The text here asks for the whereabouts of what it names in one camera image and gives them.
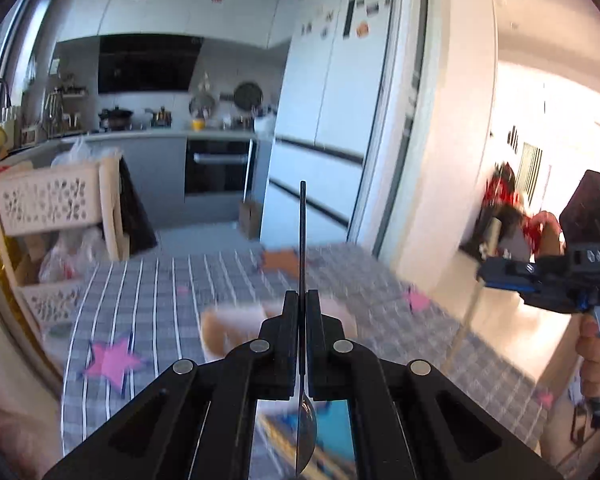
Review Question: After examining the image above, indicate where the white plastic utensil caddy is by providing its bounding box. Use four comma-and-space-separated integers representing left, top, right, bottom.
200, 292, 358, 362

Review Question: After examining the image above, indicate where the metal spoon black handle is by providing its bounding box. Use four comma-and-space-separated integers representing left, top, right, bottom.
294, 181, 317, 479

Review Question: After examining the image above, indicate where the plain wooden chopstick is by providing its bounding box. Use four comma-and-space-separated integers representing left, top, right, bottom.
441, 278, 484, 374

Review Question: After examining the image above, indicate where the right hand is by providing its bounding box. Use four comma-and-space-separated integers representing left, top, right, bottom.
576, 314, 600, 399

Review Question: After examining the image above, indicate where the blue star patch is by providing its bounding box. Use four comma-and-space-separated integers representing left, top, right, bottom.
315, 401, 355, 463

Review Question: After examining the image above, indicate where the pink star left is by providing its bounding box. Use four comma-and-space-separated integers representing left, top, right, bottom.
81, 334, 147, 394

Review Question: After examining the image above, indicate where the pink star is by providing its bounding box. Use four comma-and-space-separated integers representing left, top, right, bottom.
403, 287, 431, 313
81, 334, 147, 394

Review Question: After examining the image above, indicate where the pink star right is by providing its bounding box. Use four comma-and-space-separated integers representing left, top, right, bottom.
403, 287, 431, 313

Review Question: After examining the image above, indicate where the grey checked tablecloth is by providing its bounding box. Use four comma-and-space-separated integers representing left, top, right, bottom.
60, 244, 548, 479

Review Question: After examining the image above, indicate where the orange star patch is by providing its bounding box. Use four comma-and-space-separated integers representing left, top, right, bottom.
260, 249, 302, 281

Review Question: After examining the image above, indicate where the cardboard box on floor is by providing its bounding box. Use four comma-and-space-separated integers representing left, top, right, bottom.
238, 200, 263, 240

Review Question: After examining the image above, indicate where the beige plastic storage rack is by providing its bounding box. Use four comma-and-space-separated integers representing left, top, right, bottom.
0, 153, 130, 333

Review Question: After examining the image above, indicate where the black built-in oven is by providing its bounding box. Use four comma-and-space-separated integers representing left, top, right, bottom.
184, 139, 257, 196

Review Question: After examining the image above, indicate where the white refrigerator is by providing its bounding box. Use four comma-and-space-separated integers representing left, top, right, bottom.
260, 0, 392, 249

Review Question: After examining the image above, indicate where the black range hood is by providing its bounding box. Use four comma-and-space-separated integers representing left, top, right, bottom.
97, 34, 204, 94

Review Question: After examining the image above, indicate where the red bag by wall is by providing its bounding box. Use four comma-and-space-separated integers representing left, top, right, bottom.
463, 162, 564, 261

